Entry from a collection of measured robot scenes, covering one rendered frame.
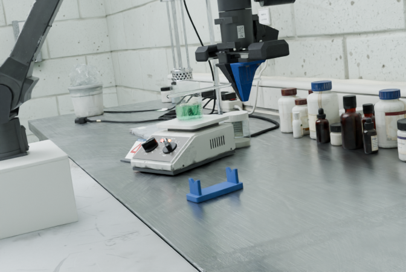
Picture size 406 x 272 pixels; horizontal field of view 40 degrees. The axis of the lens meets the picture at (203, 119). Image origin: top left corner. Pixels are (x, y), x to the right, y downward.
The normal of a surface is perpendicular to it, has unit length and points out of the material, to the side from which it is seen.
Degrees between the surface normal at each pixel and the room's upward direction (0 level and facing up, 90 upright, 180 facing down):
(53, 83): 90
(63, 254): 0
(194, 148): 90
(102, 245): 0
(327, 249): 0
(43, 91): 90
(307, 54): 90
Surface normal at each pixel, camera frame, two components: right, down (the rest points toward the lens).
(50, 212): 0.40, 0.09
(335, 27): -0.91, 0.16
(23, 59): 0.11, 0.14
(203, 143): 0.73, 0.02
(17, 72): 0.32, -0.33
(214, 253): -0.11, -0.98
